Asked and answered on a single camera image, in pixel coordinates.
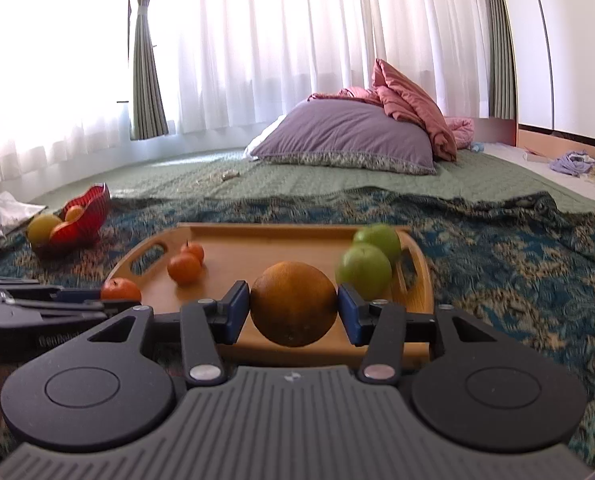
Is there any red ribbed glass bowl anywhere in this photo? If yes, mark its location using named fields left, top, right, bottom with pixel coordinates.
left=30, top=183, right=111, bottom=259

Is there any green curtain left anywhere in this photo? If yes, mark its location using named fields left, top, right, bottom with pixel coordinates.
left=128, top=0, right=168, bottom=141

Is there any green curtain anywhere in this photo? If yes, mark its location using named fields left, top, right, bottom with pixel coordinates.
left=486, top=0, right=517, bottom=120
left=128, top=0, right=168, bottom=141

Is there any orange fruit in bowl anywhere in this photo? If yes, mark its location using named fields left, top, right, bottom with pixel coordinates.
left=64, top=205, right=84, bottom=223

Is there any pink crumpled blanket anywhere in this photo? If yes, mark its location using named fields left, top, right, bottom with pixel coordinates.
left=307, top=58, right=475, bottom=162

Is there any green quilted bedspread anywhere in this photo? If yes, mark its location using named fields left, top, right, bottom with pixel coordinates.
left=34, top=144, right=595, bottom=212

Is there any green curtain right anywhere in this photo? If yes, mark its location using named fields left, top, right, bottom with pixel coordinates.
left=486, top=0, right=517, bottom=120

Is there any large dull orange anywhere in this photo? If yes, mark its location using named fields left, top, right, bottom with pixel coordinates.
left=250, top=261, right=337, bottom=348

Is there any front mandarin on tray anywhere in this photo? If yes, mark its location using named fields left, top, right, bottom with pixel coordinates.
left=167, top=252, right=203, bottom=287

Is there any rear mandarin on tray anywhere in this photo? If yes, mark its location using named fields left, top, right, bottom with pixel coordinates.
left=180, top=240, right=205, bottom=264

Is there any green apple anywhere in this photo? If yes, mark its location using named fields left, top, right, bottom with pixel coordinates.
left=354, top=223, right=401, bottom=266
left=335, top=243, right=392, bottom=300

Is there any white sheer curtain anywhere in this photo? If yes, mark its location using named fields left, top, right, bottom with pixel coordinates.
left=0, top=0, right=491, bottom=182

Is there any small mandarin orange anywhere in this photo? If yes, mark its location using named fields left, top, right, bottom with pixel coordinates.
left=100, top=278, right=142, bottom=304

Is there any white cloth on floor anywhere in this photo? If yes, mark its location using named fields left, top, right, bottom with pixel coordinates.
left=0, top=192, right=46, bottom=244

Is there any front green apple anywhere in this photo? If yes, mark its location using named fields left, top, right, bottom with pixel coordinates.
left=335, top=243, right=392, bottom=300

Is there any rear green apple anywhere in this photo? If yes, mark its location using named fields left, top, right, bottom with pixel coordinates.
left=354, top=223, right=401, bottom=266

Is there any mandarin on tray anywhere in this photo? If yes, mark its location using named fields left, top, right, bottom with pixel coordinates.
left=180, top=240, right=205, bottom=264
left=167, top=252, right=203, bottom=287

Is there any wooden serving tray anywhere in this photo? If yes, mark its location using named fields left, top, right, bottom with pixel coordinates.
left=105, top=222, right=435, bottom=369

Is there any purple pillow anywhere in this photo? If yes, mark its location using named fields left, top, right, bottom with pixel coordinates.
left=245, top=100, right=435, bottom=176

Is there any lavender crumpled cloth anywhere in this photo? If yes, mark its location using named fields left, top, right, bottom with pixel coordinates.
left=549, top=151, right=595, bottom=177

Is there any yellow fruit in bowl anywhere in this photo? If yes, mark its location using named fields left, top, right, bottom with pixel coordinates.
left=26, top=214, right=62, bottom=246

